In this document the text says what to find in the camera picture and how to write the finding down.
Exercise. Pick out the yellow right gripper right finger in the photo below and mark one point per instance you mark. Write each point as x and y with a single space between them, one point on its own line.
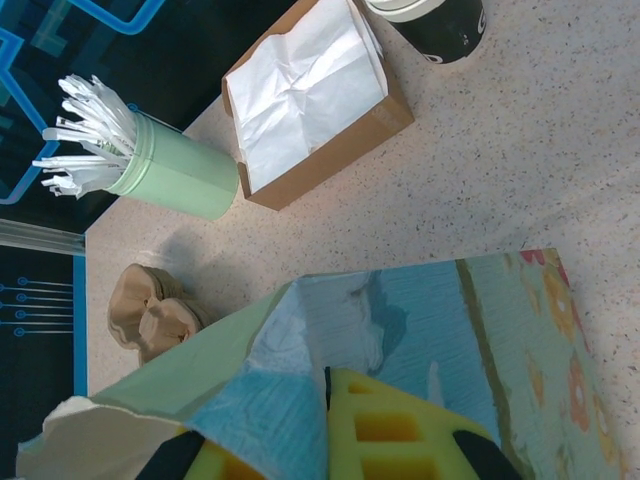
400 450

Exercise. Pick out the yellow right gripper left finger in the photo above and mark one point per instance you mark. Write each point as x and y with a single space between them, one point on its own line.
175 460

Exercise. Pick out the printed paper gift bag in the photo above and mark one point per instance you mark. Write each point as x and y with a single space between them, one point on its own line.
450 325

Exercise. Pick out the brown pulp cup carrier stack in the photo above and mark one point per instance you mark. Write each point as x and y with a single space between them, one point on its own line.
150 315

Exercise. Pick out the pale green straw holder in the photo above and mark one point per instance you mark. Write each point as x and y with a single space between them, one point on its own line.
185 170

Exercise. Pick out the brown cardboard napkin box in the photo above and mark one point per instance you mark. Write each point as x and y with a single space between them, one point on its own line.
350 145

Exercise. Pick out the white napkin stack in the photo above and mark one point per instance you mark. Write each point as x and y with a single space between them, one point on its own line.
300 95

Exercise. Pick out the black paper cup white inside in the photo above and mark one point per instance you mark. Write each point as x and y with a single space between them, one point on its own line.
450 35
395 4

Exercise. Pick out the aluminium frame post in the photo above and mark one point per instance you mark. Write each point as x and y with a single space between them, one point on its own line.
40 237

